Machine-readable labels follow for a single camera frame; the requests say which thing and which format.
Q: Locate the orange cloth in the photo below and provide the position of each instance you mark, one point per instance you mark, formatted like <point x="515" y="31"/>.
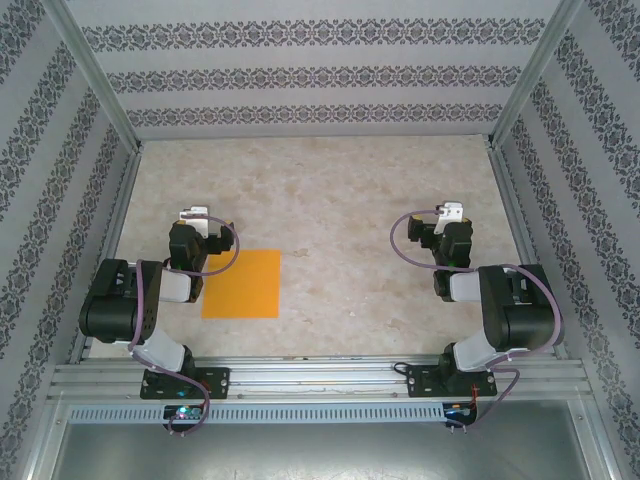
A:
<point x="250" y="285"/>

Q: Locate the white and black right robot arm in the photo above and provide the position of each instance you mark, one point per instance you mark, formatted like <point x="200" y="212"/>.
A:
<point x="520" y="320"/>

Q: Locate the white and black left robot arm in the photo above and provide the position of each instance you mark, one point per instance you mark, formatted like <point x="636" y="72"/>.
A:
<point x="115" y="310"/>

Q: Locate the grey sheet metal tray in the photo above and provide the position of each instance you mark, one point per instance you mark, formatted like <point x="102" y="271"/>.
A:
<point x="320" y="450"/>

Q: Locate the small controller board with LED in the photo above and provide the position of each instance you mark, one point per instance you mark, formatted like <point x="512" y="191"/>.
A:
<point x="457" y="411"/>
<point x="182" y="413"/>

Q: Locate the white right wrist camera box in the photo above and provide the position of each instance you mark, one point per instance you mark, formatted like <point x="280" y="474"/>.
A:
<point x="450" y="210"/>

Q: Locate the aluminium side rail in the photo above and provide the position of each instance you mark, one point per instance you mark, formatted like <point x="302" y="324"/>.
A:
<point x="525" y="250"/>
<point x="107" y="250"/>

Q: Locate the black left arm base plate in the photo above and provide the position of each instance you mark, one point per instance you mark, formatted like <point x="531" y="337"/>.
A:
<point x="220" y="382"/>

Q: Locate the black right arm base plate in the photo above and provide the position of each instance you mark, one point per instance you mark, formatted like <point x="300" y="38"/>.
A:
<point x="420" y="382"/>

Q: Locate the aluminium frame post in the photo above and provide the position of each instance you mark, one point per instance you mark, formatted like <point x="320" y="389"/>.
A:
<point x="537" y="75"/>
<point x="95" y="75"/>

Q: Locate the aluminium mounting rail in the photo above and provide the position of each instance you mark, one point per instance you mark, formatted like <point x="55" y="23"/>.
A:
<point x="310" y="380"/>

